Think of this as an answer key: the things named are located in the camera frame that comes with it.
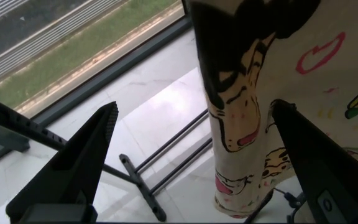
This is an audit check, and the black cable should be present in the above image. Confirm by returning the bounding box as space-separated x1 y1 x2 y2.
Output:
244 186 306 223

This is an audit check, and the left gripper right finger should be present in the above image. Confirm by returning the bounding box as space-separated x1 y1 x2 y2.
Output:
271 99 358 223

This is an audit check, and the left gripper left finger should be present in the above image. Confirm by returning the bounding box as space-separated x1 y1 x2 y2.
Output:
6 101 119 222

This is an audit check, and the cream printed garment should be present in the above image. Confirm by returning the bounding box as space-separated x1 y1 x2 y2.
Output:
187 0 358 219

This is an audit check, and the black clothes rack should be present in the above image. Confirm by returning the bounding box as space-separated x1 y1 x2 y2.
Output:
0 91 213 223

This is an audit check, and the window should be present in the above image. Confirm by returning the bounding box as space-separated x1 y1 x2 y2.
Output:
0 0 194 172

